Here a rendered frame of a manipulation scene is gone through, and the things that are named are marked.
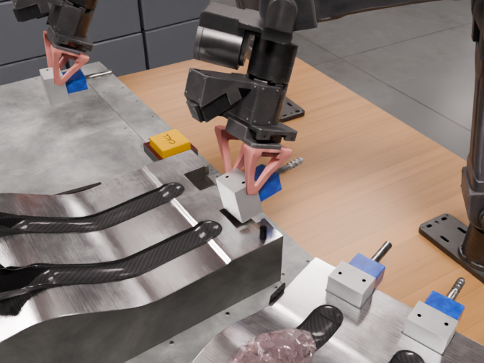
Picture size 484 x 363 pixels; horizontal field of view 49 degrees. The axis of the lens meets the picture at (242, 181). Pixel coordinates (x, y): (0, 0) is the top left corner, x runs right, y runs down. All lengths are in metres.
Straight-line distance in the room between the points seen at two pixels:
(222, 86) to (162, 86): 0.69
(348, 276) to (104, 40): 2.16
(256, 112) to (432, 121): 2.28
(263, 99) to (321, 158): 0.41
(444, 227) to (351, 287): 0.28
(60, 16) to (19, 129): 0.31
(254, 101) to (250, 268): 0.23
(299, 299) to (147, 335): 0.20
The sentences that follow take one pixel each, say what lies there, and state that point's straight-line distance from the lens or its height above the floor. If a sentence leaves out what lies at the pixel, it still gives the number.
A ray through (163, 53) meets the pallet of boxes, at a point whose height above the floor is 0.27.
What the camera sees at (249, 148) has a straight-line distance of 0.66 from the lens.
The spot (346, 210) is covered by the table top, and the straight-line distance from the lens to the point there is 0.93.
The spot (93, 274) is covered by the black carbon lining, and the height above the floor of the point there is 0.89.
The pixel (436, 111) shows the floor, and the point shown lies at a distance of 3.00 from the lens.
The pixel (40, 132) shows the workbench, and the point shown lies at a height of 0.80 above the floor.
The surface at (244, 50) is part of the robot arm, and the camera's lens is 0.68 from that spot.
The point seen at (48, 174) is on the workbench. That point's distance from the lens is 1.06.
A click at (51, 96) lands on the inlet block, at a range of 1.08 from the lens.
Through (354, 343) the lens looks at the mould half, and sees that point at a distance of 0.67.
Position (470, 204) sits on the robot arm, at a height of 0.93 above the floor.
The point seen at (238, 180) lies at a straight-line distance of 0.72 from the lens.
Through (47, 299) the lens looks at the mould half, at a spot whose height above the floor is 0.93.
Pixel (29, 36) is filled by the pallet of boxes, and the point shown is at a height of 0.51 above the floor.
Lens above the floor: 1.39
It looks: 37 degrees down
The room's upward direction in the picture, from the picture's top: straight up
